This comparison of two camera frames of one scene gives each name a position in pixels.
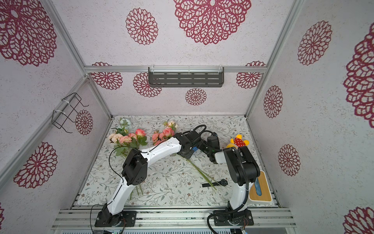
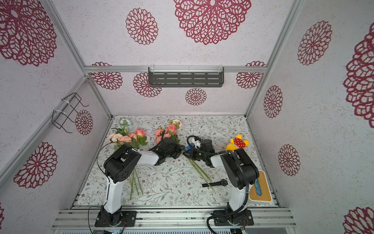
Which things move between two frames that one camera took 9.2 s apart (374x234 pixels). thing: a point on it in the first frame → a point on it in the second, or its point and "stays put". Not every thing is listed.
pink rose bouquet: [126, 140] stays put
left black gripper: [187, 157] → [179, 148]
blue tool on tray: [258, 189] stays put
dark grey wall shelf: [186, 77] stays put
